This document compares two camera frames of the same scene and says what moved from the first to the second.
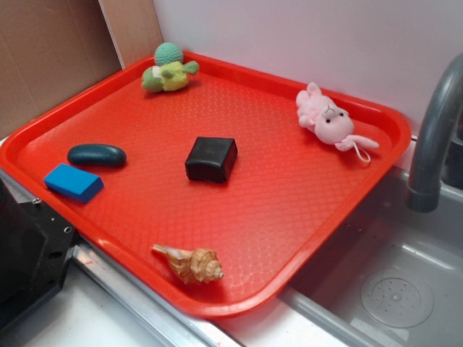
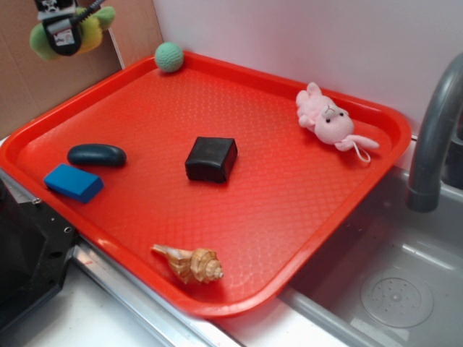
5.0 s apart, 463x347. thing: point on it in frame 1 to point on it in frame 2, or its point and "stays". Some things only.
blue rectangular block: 76,183 stays
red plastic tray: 216,188 stays
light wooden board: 134,27 stays
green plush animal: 170,76 to 92,30
